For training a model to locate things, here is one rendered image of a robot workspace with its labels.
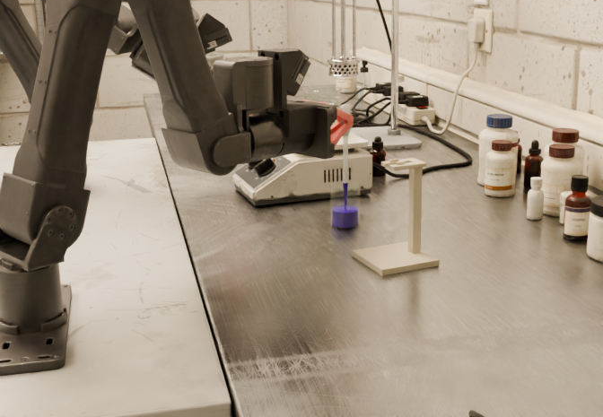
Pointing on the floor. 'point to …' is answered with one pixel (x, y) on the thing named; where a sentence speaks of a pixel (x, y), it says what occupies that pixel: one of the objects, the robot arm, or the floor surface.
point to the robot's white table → (126, 304)
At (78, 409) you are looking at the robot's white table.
